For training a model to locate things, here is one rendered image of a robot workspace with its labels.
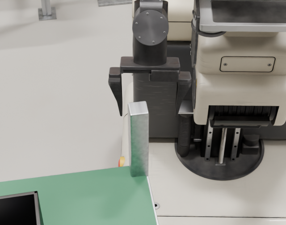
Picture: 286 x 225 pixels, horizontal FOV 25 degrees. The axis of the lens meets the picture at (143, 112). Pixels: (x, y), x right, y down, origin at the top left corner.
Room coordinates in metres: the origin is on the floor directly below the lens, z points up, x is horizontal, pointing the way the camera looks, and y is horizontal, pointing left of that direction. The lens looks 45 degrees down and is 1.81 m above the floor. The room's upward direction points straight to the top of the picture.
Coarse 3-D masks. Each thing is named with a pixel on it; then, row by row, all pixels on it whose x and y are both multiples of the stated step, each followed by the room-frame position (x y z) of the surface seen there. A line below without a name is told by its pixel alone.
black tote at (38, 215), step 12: (24, 192) 0.58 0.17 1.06; (36, 192) 0.58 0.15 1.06; (0, 204) 0.57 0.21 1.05; (12, 204) 0.57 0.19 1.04; (24, 204) 0.57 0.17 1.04; (36, 204) 0.56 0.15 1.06; (0, 216) 0.57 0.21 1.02; (12, 216) 0.57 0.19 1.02; (24, 216) 0.57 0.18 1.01; (36, 216) 0.54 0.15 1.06
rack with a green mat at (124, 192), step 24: (144, 120) 0.70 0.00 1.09; (144, 144) 0.70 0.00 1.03; (120, 168) 0.72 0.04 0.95; (144, 168) 0.70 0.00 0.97; (0, 192) 0.66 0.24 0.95; (48, 192) 0.66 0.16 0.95; (72, 192) 0.66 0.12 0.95; (96, 192) 0.66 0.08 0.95; (120, 192) 0.66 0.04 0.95; (144, 192) 0.66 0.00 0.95; (48, 216) 0.62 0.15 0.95; (72, 216) 0.62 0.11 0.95; (96, 216) 0.62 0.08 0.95; (120, 216) 0.62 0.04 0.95; (144, 216) 0.62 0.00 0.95
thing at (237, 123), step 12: (216, 108) 1.08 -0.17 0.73; (228, 108) 1.08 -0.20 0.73; (240, 108) 1.08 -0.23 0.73; (252, 108) 1.08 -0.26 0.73; (264, 108) 1.08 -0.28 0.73; (276, 108) 1.08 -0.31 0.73; (216, 120) 1.07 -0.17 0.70; (228, 120) 1.07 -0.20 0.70; (240, 120) 1.07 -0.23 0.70; (252, 120) 1.07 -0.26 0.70; (264, 120) 1.07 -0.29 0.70
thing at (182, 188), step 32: (128, 96) 1.60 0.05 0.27; (128, 160) 1.31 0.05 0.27; (160, 160) 1.31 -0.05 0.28; (192, 160) 1.31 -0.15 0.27; (256, 160) 1.31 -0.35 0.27; (160, 192) 1.18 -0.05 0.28; (192, 192) 1.18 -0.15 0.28; (224, 192) 1.18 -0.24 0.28; (256, 192) 1.18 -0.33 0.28; (160, 224) 1.07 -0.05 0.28; (192, 224) 1.07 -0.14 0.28; (224, 224) 1.07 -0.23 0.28; (256, 224) 1.07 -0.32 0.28
